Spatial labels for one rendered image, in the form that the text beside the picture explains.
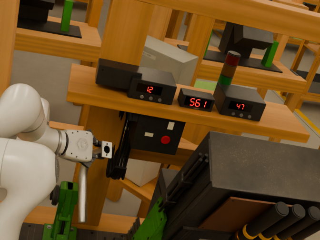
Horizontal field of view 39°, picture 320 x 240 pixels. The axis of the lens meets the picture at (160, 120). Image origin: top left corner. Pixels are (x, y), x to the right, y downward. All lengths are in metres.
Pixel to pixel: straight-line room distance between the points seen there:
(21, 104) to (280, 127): 1.02
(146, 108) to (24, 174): 0.71
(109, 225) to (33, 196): 1.10
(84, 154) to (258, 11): 0.76
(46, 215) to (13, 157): 1.09
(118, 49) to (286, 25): 0.60
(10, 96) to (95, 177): 0.88
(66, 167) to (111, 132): 2.16
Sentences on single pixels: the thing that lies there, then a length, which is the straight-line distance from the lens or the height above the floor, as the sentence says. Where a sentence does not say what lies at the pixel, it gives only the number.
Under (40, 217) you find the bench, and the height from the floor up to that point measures 0.88.
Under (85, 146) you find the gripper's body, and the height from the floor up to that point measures 1.41.
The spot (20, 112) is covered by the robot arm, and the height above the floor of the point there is 1.70.
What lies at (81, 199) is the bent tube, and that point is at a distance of 1.58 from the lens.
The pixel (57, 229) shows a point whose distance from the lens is 1.76.
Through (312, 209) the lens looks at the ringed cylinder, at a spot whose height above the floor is 1.56.
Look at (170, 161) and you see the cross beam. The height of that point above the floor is 1.20.
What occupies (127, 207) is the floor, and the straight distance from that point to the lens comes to 3.55.
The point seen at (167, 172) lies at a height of 1.24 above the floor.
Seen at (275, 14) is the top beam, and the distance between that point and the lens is 1.64.
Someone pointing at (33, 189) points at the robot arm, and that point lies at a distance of 0.91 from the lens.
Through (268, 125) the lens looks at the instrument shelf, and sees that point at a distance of 1.68.
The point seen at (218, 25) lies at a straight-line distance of 9.01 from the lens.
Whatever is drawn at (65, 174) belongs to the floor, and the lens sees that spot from 3.75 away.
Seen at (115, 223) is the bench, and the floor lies 0.88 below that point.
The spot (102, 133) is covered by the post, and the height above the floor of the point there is 1.34.
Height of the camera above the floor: 2.17
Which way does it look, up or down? 26 degrees down
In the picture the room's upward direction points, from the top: 16 degrees clockwise
